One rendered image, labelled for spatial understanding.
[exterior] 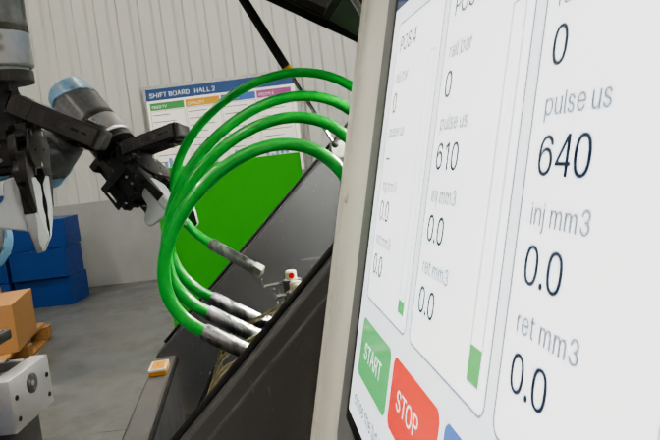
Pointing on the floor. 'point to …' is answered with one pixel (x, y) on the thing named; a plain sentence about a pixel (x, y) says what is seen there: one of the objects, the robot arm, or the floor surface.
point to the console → (353, 191)
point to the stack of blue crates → (48, 266)
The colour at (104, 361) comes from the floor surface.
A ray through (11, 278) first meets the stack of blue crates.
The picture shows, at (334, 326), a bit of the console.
